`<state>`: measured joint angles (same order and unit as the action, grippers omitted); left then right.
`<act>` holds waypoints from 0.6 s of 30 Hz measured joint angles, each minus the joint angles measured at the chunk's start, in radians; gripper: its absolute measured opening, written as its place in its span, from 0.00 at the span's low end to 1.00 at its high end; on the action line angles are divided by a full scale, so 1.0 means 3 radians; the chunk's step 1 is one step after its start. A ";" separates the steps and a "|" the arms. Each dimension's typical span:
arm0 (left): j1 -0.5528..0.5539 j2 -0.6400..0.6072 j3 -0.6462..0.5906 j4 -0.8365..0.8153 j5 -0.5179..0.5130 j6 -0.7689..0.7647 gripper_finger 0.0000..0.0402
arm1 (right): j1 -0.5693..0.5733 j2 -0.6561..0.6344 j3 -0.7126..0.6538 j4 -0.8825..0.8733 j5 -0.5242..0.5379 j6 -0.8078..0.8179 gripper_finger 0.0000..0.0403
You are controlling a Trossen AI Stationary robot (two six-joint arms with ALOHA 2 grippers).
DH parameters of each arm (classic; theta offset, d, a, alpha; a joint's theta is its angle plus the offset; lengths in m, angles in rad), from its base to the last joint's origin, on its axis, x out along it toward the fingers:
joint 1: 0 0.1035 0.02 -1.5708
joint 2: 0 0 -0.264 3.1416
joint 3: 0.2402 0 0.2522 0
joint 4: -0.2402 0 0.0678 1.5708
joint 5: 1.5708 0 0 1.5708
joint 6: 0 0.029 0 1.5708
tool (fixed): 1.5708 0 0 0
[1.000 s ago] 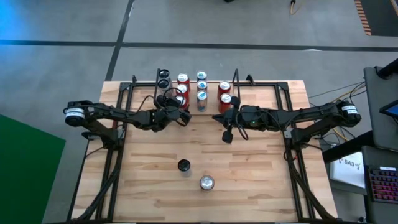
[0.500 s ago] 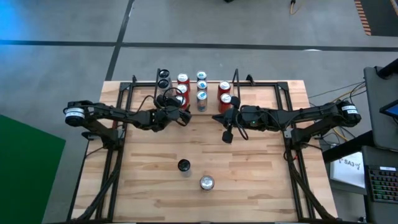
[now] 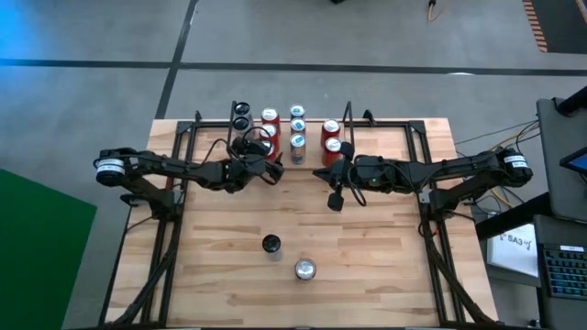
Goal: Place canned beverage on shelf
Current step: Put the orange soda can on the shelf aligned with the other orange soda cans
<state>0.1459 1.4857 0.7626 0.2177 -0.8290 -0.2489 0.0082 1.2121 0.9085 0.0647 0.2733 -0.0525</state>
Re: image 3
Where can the backlit keyboard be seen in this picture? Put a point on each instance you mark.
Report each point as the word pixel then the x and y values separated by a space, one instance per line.
pixel 566 275

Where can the silver slim can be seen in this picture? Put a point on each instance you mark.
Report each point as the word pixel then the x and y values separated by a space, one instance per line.
pixel 298 146

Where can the Celsius Peach Vibe can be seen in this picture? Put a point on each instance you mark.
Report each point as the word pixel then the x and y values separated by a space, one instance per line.
pixel 240 124
pixel 241 108
pixel 274 252

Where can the tablet blue screen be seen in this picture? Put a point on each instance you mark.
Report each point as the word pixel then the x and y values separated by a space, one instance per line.
pixel 579 161

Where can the black mat orange striped edge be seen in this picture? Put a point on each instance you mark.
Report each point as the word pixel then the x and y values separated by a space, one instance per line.
pixel 564 27

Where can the black aluminium table frame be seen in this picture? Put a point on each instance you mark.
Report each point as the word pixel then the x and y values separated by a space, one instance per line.
pixel 182 125

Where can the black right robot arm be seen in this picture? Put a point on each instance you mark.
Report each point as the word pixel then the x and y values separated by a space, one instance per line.
pixel 458 169

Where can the black desk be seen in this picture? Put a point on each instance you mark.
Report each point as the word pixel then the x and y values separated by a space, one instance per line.
pixel 555 316

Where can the grey desk panel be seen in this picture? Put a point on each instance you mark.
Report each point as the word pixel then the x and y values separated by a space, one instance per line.
pixel 552 183

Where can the red Coca-Cola Star Wars can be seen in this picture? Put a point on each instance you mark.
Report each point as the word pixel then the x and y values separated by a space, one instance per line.
pixel 305 269

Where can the dark red beverage can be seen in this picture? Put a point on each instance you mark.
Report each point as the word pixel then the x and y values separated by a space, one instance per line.
pixel 331 128

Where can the white paper sign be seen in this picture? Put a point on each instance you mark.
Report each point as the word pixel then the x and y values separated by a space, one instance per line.
pixel 513 254

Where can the red can silver top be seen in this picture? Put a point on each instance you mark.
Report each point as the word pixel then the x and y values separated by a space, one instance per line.
pixel 332 153
pixel 269 131

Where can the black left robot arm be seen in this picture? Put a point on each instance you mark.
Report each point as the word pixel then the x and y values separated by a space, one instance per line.
pixel 160 167

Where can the Red Bull can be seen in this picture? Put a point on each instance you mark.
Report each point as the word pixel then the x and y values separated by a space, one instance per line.
pixel 298 125

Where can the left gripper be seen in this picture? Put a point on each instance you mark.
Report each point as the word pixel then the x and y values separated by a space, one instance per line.
pixel 234 174

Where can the grey metal bracket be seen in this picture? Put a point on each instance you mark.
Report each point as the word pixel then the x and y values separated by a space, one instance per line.
pixel 423 196

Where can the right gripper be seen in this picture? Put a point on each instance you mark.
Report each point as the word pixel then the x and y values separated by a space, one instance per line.
pixel 371 174

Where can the teal blue slim can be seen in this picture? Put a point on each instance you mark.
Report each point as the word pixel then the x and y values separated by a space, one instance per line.
pixel 297 110

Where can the green floor mat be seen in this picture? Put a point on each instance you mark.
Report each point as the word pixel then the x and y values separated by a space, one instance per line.
pixel 36 256

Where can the red can white print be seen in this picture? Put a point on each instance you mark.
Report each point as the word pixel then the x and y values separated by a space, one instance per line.
pixel 270 114

